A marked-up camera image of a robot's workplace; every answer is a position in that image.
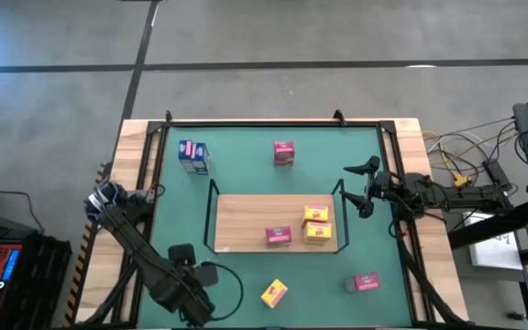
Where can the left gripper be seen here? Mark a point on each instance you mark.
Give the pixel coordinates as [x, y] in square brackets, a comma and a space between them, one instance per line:
[183, 298]

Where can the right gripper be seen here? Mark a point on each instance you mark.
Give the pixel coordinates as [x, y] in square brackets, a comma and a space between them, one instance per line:
[380, 188]

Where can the yellow Corn Pops cereal box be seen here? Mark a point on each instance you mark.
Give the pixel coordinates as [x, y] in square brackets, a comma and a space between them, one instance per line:
[274, 293]
[315, 214]
[317, 232]

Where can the purple Raisin Bran cereal box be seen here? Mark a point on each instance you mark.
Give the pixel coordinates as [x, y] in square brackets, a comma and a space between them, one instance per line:
[365, 281]
[283, 153]
[278, 235]

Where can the blue Frosted Flakes cereal box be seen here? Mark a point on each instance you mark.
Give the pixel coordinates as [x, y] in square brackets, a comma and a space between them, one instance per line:
[201, 159]
[186, 156]

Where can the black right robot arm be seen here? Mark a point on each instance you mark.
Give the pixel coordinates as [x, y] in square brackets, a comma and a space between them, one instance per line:
[452, 194]

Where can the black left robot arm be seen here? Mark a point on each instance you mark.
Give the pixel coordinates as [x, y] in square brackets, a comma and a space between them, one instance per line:
[131, 238]

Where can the green table mat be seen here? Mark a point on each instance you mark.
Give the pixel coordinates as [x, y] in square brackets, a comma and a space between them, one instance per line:
[245, 284]

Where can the black table clamp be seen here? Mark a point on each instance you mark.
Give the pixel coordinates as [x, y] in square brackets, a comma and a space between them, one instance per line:
[168, 117]
[338, 117]

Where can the black rig support strut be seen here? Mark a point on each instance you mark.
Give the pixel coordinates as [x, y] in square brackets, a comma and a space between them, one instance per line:
[429, 284]
[108, 300]

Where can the yellow black hazard strip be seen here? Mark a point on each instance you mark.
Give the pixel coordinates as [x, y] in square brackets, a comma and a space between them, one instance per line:
[78, 275]

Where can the black power adapter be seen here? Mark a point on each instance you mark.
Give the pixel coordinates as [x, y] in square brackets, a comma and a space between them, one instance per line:
[497, 172]

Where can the black keyboard desk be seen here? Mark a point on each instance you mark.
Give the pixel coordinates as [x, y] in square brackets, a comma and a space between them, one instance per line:
[493, 227]

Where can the white paper box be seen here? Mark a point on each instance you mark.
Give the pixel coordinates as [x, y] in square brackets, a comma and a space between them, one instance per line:
[493, 247]

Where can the black crate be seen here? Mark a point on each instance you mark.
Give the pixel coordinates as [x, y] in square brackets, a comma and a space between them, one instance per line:
[46, 270]

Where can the small black object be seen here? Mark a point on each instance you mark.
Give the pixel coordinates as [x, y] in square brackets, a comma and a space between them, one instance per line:
[516, 316]

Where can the wooden shelf with black frame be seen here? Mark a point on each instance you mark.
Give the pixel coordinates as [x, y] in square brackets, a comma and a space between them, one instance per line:
[245, 220]

